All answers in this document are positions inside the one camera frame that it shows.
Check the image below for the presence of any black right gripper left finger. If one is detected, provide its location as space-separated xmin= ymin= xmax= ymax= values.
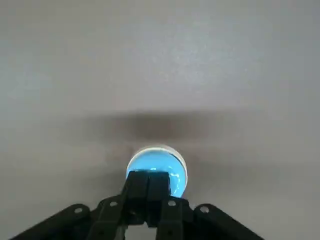
xmin=9 ymin=170 xmax=150 ymax=240

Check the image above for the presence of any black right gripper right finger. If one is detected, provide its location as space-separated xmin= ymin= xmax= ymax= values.
xmin=147 ymin=171 xmax=266 ymax=240

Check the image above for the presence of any blue call bell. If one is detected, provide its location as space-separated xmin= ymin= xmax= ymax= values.
xmin=126 ymin=145 xmax=189 ymax=200

